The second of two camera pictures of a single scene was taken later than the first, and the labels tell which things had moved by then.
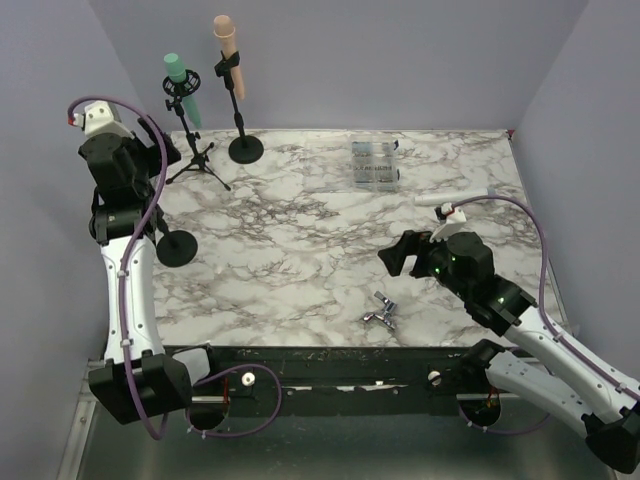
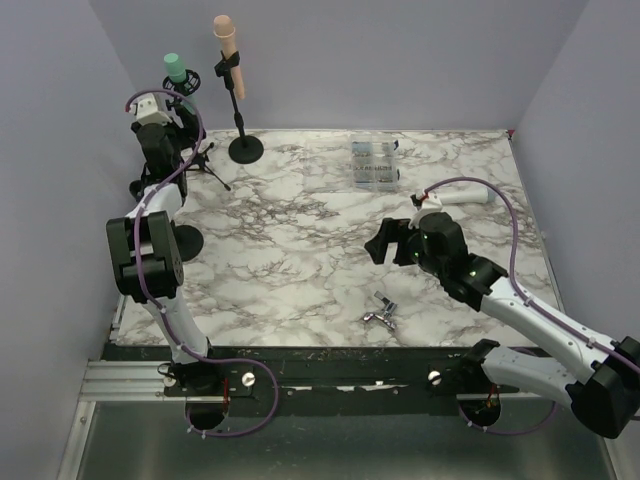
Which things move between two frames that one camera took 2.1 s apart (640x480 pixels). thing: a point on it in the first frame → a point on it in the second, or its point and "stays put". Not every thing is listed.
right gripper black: x=411 y=242 → x=392 y=229
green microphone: x=177 y=74 stays put
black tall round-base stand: x=247 y=149 stays put
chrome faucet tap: x=388 y=313 stays put
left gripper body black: x=154 y=153 → x=183 y=137
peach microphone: x=223 y=29 stays put
